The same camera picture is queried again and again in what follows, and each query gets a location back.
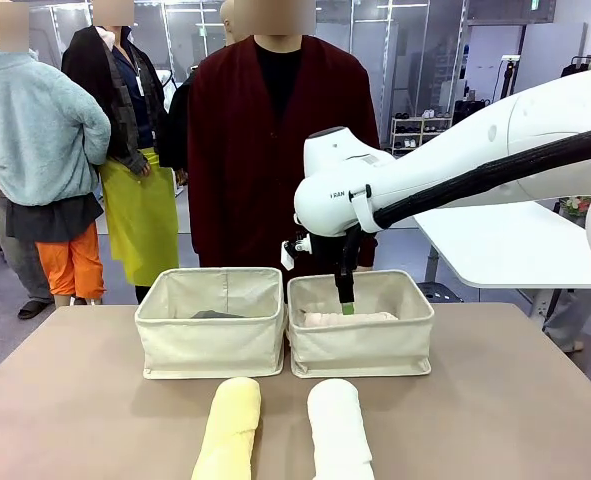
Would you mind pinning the bare hand of yellow-skirted person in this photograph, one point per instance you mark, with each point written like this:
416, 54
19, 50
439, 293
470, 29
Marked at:
141, 165

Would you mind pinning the person in yellow skirt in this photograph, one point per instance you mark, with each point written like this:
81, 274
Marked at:
135, 215

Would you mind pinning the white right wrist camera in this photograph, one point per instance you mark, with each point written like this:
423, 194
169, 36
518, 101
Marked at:
295, 252

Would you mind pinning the person in pale blue fleece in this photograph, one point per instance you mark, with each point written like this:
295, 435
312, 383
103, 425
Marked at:
35, 130

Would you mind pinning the white table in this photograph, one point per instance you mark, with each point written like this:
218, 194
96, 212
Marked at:
515, 245

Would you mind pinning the person in maroon cardigan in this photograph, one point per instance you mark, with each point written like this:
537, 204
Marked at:
240, 175

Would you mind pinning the figure in black garment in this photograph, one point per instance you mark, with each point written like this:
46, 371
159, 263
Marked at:
177, 125

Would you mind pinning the black cases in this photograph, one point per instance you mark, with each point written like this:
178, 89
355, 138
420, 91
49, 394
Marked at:
467, 110

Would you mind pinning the white shoe rack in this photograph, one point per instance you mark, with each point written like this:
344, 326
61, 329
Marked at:
415, 132

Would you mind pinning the white towel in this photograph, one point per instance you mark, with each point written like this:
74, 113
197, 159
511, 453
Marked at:
337, 430

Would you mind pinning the dark grey towel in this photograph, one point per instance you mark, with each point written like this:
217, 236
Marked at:
217, 315

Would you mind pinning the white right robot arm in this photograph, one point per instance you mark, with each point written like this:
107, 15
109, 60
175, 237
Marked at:
425, 170

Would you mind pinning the yellow towel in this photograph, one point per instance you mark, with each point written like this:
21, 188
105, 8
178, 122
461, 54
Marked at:
230, 430

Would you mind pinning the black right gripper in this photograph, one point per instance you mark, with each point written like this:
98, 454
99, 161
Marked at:
325, 247

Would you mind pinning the black garment on rack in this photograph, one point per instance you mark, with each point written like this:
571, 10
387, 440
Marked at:
575, 67

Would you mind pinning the pink towel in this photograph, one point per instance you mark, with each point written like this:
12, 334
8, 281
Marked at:
325, 320

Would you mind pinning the black braided right arm sleeve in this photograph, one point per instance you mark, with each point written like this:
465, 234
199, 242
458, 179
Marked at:
475, 182

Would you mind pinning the black tripod pole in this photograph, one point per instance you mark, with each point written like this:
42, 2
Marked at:
507, 80

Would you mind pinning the beige fabric basket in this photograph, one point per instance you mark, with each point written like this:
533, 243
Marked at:
215, 345
360, 347

